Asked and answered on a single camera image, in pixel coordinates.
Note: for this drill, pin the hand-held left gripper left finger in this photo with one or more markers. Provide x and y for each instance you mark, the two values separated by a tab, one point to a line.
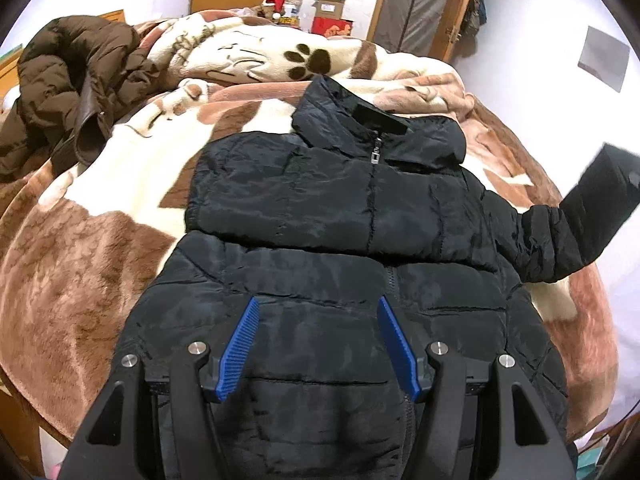
239	345

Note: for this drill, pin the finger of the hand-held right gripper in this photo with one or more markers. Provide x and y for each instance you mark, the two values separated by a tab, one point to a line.
607	195

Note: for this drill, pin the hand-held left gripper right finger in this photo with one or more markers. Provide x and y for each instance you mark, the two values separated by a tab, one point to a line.
396	345

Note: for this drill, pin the black puffer jacket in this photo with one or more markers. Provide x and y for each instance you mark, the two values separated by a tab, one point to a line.
325	200

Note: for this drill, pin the hanging dark clothes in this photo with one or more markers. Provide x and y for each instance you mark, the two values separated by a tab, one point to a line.
474	12

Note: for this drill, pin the brown cream paw-print blanket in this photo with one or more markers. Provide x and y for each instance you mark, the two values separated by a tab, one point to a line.
125	240

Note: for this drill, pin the red box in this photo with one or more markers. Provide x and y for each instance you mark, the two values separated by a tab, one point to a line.
332	26

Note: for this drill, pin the brown puffer jacket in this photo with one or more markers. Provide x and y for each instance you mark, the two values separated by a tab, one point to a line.
60	70

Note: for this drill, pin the open cardboard box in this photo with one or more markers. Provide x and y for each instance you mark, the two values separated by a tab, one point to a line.
327	7

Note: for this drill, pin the clear plastic jar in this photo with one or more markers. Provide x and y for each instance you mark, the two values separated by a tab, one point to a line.
294	6

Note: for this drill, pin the red santa hat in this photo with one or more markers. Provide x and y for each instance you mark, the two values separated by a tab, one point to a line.
274	2

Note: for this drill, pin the grey paper sheet on wall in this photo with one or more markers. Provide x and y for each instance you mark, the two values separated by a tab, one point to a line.
604	57

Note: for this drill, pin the wooden bed frame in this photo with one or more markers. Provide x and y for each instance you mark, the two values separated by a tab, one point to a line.
15	410

